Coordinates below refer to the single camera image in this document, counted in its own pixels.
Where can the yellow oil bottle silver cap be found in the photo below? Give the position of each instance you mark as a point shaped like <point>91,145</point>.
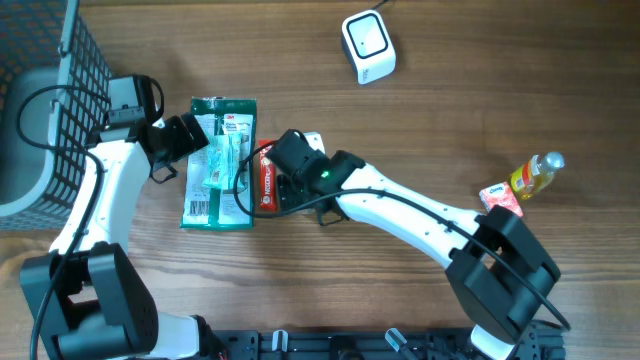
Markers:
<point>534,175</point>

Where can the red Nescafe coffee stick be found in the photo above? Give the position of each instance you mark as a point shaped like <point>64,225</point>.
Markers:
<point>268,198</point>

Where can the red white juice carton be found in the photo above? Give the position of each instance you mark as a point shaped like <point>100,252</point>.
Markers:
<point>502,195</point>

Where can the green 3M sponge package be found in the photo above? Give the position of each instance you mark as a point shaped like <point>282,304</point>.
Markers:
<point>212,209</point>

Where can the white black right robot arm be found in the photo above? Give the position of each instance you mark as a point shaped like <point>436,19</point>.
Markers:
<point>499,271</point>

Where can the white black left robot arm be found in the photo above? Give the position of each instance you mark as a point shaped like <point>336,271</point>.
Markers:
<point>87,300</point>

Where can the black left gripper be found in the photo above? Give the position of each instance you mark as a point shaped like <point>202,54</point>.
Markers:
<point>184,143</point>

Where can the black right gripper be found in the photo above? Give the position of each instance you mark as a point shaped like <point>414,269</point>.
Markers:
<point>289,198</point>

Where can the white barcode scanner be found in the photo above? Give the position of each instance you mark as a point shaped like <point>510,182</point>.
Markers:
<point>368,46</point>

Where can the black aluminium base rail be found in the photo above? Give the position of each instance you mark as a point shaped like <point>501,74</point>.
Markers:
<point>445,344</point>

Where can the grey plastic mesh basket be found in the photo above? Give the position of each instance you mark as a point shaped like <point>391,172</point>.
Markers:
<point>52,76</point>

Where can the teal snack bar wrapper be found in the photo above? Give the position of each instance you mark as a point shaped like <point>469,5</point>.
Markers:
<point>223,160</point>

